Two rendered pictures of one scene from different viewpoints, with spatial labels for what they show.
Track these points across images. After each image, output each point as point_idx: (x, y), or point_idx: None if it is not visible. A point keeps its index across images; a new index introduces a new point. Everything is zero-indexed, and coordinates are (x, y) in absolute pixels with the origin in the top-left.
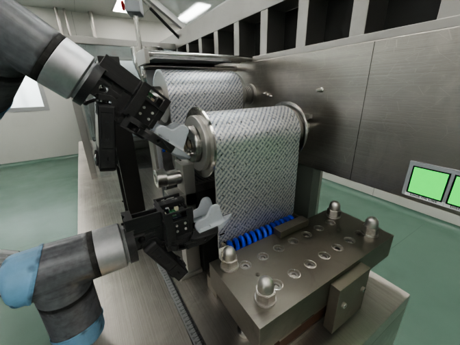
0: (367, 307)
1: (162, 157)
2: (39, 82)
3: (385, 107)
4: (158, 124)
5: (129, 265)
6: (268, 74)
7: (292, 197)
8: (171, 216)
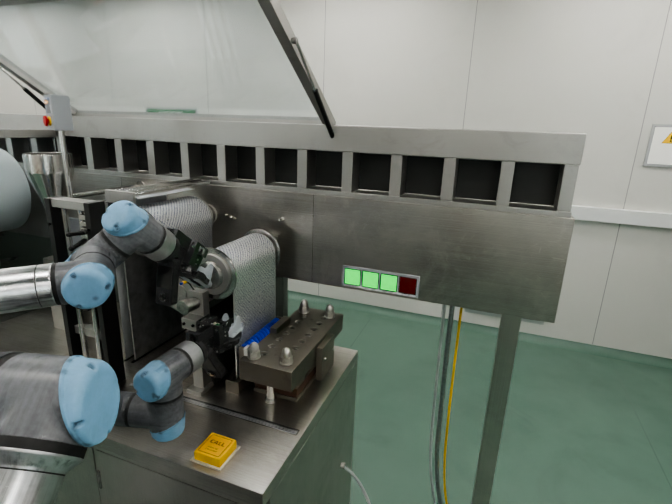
0: (336, 364)
1: (128, 291)
2: (148, 254)
3: (325, 234)
4: None
5: None
6: (230, 199)
7: (274, 303)
8: (222, 326)
